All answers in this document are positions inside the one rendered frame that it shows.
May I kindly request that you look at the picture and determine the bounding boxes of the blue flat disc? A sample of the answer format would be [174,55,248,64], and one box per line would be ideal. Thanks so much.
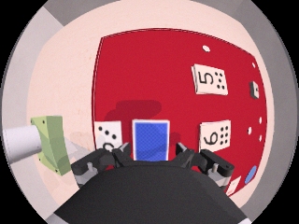
[244,165,259,185]

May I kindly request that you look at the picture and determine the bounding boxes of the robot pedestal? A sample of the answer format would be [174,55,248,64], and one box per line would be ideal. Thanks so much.
[30,115,73,176]

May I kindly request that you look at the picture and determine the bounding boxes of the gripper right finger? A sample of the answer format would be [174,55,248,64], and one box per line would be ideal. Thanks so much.
[175,141,235,189]

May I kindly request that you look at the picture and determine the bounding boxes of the blue-backed plywood card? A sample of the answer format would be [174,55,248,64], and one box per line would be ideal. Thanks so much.
[131,119,171,162]

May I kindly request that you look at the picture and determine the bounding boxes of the grey block with peg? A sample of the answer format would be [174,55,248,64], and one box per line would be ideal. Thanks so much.
[249,80,261,101]

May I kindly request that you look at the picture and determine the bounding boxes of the red felt mat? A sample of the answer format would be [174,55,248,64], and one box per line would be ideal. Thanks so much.
[91,28,269,190]

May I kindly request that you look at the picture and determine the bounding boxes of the white card pile six pips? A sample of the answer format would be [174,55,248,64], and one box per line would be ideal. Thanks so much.
[199,119,233,153]

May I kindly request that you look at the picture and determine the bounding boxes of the white card three pips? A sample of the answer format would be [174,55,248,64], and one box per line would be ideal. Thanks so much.
[93,120,124,153]

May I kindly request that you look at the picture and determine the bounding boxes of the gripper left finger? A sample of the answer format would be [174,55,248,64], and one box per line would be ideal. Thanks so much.
[70,142,134,188]

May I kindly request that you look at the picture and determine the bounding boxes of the white card pile five pips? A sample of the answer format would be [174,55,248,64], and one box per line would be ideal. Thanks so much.
[191,63,229,96]

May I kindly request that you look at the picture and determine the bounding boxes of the pale beige stone table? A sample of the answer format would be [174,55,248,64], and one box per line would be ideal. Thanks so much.
[26,0,276,209]

